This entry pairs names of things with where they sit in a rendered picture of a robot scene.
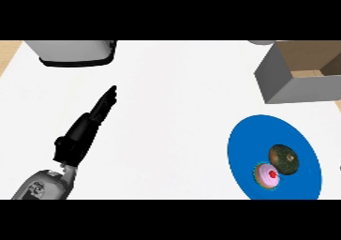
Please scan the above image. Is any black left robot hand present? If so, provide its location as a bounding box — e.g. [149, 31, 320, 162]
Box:
[53, 84, 120, 168]

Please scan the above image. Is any dark green squash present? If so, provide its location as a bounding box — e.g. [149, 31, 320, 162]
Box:
[267, 143, 301, 176]

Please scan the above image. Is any blue round plate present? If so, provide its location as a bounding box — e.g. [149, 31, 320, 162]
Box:
[226, 114, 323, 201]

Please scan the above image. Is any grey cardboard box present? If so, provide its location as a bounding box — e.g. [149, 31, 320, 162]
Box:
[254, 40, 341, 105]

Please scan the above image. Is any pink frosted cupcake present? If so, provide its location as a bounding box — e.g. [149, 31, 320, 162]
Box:
[251, 161, 282, 189]

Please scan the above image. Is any grey and black appliance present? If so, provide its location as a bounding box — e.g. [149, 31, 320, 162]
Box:
[23, 40, 118, 68]

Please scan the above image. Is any pale grey round object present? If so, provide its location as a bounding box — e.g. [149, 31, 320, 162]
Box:
[246, 40, 276, 46]

